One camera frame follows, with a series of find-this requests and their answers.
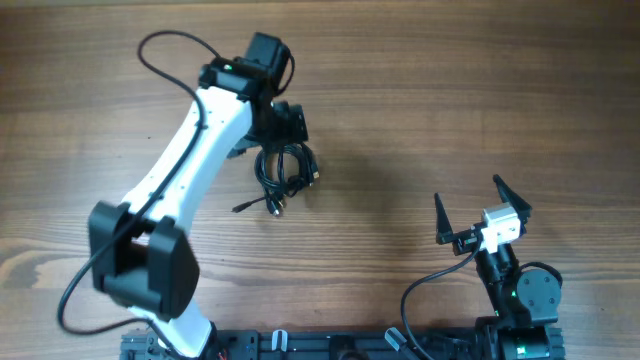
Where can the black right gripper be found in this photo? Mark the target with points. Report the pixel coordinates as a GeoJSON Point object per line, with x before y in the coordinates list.
{"type": "Point", "coordinates": [465, 240]}

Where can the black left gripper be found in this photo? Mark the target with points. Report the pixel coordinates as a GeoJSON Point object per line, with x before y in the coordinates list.
{"type": "Point", "coordinates": [291, 124]}

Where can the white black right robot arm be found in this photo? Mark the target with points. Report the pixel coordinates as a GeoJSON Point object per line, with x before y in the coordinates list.
{"type": "Point", "coordinates": [525, 297]}

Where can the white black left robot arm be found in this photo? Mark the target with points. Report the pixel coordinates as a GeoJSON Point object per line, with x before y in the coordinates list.
{"type": "Point", "coordinates": [140, 253]}

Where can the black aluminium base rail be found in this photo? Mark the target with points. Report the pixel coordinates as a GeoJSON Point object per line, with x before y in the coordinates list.
{"type": "Point", "coordinates": [448, 343]}

